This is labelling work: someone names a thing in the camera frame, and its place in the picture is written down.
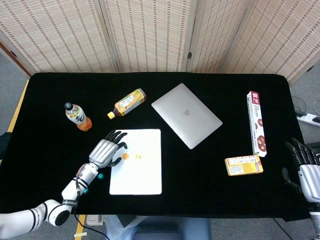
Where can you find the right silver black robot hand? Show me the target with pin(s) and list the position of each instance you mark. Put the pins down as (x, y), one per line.
(311, 182)

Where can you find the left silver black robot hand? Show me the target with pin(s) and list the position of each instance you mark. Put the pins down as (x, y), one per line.
(103, 153)

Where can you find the orange token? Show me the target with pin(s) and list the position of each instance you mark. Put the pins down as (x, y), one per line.
(125, 156)
(138, 156)

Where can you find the cyan token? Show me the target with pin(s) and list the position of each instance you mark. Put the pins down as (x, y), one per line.
(101, 176)
(86, 191)

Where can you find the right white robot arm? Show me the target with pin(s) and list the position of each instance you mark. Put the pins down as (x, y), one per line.
(315, 220)

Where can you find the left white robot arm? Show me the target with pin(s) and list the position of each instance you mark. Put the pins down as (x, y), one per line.
(70, 190)

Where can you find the white tablet board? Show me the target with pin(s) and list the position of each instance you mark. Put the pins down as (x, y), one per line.
(140, 177)

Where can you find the orange drink bottle black cap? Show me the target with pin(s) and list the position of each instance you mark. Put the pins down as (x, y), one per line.
(78, 117)

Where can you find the tea bottle yellow cap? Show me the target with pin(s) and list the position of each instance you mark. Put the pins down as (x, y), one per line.
(127, 102)

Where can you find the white power strip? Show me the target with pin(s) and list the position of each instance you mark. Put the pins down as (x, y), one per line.
(310, 118)

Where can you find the white floor socket box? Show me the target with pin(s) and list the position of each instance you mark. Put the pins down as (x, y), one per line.
(94, 220)

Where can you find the small yellow cardboard box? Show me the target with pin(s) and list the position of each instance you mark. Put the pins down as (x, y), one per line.
(243, 165)

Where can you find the yellow floor tape strip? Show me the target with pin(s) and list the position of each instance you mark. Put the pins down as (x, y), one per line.
(80, 220)

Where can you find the long red white cookie box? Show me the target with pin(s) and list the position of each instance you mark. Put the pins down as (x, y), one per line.
(257, 122)

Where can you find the silver closed laptop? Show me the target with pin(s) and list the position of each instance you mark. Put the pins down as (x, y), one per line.
(186, 115)

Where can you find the black tablecloth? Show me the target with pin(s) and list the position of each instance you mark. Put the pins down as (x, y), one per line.
(200, 187)

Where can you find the woven folding screen panel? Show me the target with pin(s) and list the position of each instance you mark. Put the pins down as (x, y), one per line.
(282, 37)
(147, 35)
(57, 37)
(217, 37)

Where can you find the black screen hinge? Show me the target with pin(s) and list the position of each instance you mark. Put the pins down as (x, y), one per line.
(189, 55)

